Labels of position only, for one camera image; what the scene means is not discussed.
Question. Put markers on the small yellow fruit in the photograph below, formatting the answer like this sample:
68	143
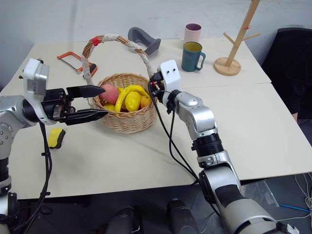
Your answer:
110	107

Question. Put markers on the yellow banana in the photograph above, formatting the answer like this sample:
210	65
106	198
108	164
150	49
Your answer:
132	89

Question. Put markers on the yellow and black sponge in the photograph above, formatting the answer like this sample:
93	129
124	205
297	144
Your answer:
55	137

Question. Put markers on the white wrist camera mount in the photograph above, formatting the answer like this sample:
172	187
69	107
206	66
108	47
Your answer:
171	78
36	78

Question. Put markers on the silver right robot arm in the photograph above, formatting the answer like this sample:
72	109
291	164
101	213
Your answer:
195	114

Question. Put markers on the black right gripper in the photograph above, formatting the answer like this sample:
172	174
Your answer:
156	77

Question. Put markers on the orange fruit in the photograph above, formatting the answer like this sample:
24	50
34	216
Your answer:
145	102

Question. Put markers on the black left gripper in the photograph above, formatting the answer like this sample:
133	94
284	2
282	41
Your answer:
54	102

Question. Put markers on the orange hacksaw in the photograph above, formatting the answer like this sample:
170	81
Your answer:
70	54

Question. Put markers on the clear plastic bag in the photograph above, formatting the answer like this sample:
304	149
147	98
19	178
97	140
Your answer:
260	192

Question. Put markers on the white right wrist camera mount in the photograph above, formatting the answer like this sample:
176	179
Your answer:
171	78

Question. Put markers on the teal mug with yellow inside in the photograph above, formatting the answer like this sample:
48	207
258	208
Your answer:
190	59

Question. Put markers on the pink red fruit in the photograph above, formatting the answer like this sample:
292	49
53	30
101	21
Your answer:
109	93

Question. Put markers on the pink cup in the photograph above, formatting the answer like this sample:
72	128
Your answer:
192	35

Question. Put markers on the dark rounded shape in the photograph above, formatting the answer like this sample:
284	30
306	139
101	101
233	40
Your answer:
181	217
125	221

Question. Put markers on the wooden mug tree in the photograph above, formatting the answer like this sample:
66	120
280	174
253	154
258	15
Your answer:
234	48

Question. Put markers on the yellow lemon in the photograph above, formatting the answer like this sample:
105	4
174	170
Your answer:
132	101

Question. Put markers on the grey plastic stand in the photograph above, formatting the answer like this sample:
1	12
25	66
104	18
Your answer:
142	39

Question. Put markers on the black chair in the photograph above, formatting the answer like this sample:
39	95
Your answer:
290	73

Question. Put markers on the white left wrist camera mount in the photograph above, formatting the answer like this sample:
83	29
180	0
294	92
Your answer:
36	78

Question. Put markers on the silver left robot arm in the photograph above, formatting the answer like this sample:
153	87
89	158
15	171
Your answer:
9	109

